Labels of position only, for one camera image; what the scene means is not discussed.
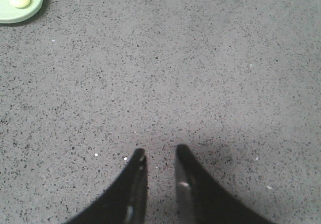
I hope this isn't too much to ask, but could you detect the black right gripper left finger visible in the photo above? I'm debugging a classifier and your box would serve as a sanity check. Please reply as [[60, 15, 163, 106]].
[[68, 148, 147, 223]]

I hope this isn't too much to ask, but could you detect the light green plastic tray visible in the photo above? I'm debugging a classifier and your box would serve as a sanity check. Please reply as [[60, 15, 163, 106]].
[[1, 0, 43, 24]]

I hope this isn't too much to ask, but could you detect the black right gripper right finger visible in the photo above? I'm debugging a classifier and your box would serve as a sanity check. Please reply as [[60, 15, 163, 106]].
[[175, 144, 271, 223]]

